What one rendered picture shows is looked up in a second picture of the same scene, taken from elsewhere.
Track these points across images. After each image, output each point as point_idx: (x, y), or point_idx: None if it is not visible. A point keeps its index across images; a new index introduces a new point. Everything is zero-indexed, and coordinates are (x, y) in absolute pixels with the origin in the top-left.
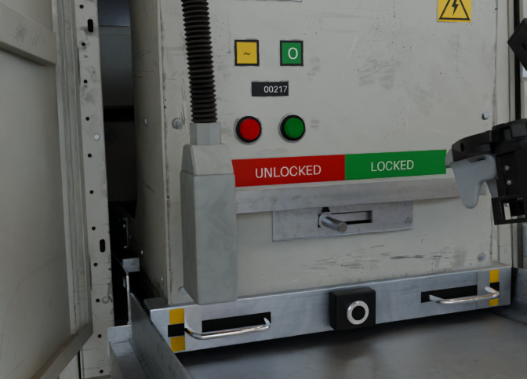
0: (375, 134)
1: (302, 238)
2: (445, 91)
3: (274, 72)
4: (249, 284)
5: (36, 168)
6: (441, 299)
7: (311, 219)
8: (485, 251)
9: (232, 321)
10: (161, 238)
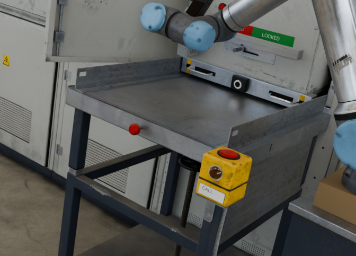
0: (266, 22)
1: (231, 52)
2: (299, 12)
3: None
4: (213, 61)
5: (170, 3)
6: (268, 94)
7: (237, 46)
8: (304, 87)
9: (204, 70)
10: None
